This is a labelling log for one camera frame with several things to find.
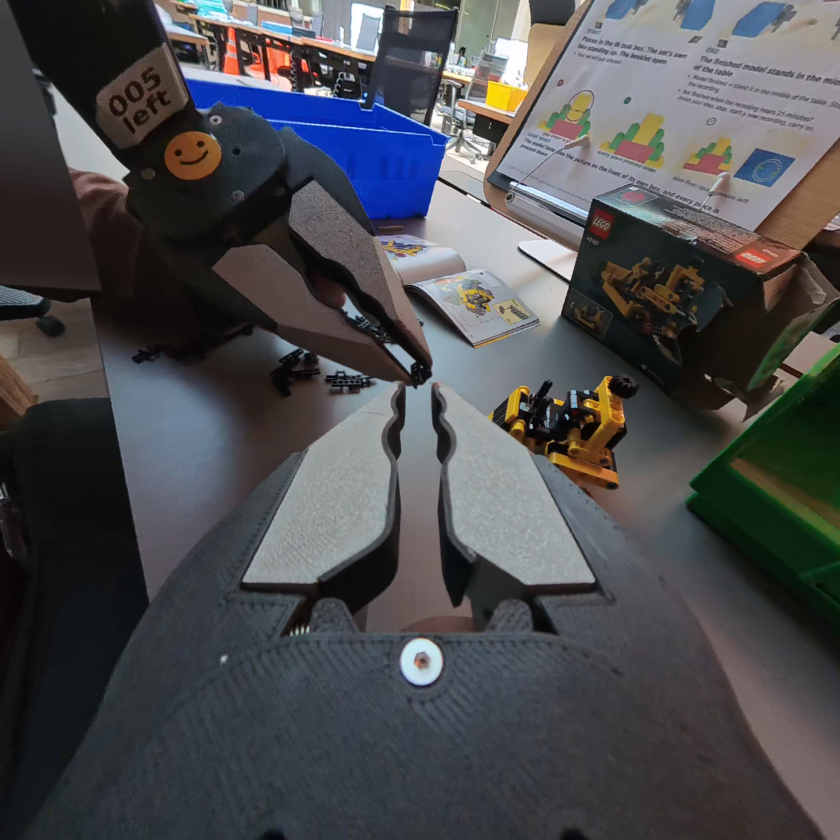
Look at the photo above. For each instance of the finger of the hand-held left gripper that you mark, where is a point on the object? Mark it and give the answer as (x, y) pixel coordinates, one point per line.
(289, 295)
(348, 249)

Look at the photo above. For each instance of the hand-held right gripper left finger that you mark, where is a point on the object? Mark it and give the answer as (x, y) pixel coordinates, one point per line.
(328, 505)

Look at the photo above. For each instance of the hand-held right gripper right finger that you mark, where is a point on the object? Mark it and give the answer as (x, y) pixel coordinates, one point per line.
(512, 518)

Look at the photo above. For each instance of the yellow lego bulldozer model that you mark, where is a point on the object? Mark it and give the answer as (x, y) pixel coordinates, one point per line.
(590, 420)

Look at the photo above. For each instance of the person's left forearm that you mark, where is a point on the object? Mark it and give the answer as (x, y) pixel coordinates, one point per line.
(105, 249)

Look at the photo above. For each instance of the black lego piece cluster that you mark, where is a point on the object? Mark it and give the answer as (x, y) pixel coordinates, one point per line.
(292, 375)

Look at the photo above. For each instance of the black lego track segment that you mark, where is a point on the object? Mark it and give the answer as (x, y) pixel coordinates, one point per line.
(348, 381)

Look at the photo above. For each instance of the lego instruction booklet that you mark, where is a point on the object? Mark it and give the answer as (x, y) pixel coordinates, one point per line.
(479, 308)

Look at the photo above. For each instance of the small black lego piece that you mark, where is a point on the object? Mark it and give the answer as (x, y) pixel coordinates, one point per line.
(145, 355)

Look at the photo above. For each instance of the lego set box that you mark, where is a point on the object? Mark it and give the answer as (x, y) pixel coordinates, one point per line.
(656, 282)

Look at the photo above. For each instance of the orange traffic cone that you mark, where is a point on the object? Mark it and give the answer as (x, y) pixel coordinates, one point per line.
(231, 56)

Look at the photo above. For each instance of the blue plastic bin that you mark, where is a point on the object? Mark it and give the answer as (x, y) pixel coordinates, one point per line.
(367, 144)

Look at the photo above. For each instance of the row of desks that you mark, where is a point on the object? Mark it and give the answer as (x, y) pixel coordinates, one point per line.
(315, 56)

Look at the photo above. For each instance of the black mesh chair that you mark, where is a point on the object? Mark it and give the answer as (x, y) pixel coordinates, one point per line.
(413, 52)

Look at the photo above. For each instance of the white stand base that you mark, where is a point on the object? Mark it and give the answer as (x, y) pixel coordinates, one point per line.
(551, 259)

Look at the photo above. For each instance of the yellow plastic bin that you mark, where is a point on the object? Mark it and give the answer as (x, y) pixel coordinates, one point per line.
(505, 95)

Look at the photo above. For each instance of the green plastic bin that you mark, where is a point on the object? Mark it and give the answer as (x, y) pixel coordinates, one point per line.
(768, 525)

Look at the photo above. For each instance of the instruction sheet board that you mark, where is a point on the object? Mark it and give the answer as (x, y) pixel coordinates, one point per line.
(656, 98)

